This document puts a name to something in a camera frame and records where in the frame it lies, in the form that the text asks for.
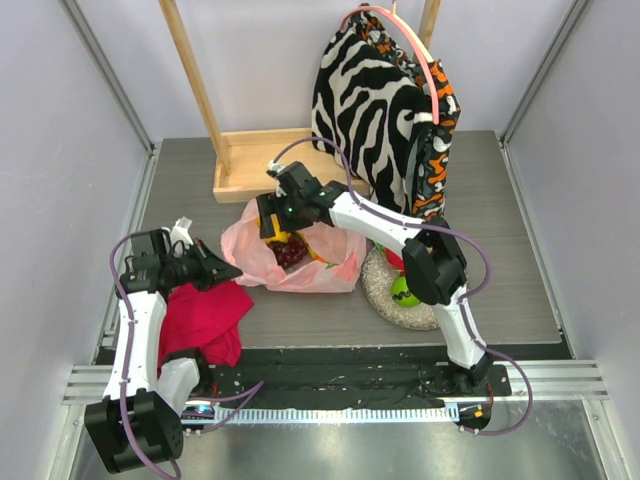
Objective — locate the fake red fruit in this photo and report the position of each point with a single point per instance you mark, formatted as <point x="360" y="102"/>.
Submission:
<point x="393" y="260"/>

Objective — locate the fake dark grapes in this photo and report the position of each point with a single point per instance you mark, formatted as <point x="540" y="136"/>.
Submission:
<point x="288" y="255"/>

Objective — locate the red cloth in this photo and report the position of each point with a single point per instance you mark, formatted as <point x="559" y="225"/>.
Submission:
<point x="206" y="320"/>

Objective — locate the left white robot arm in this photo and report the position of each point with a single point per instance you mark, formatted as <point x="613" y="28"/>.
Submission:
<point x="137" y="423"/>

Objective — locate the zebra print garment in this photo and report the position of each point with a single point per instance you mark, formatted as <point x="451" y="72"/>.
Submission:
<point x="372" y="106"/>

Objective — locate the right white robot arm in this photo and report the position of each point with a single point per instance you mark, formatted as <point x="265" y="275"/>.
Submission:
<point x="434" y="264"/>

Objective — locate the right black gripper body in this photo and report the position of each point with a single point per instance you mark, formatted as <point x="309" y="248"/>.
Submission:
<point x="270" y="220"/>

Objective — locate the fake green apple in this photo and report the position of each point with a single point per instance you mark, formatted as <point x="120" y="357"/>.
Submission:
<point x="401" y="293"/>

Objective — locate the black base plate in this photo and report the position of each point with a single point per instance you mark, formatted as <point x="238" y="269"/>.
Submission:
<point x="342" y="378"/>

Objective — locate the white cable duct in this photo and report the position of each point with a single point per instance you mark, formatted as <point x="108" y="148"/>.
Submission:
<point x="448" y="413"/>

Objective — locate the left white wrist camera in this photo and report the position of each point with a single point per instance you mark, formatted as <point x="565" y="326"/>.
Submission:
<point x="179" y="232"/>

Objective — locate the pink plastic bag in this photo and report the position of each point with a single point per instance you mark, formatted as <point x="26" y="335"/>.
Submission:
<point x="318" y="259"/>

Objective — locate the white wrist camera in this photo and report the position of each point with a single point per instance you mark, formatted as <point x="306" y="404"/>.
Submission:
<point x="179" y="232"/>
<point x="281" y="176"/>

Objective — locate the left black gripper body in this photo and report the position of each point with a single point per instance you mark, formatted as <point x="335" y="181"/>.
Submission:
<point x="189" y="268"/>

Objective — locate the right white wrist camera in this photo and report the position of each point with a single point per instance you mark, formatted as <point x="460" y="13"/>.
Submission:
<point x="281" y="176"/>

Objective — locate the wooden clothes rack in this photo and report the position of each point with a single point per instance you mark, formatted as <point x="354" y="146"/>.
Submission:
<point x="251" y="67"/>

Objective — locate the fake yellow mango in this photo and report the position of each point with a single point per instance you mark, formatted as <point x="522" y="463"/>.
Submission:
<point x="270" y="230"/>

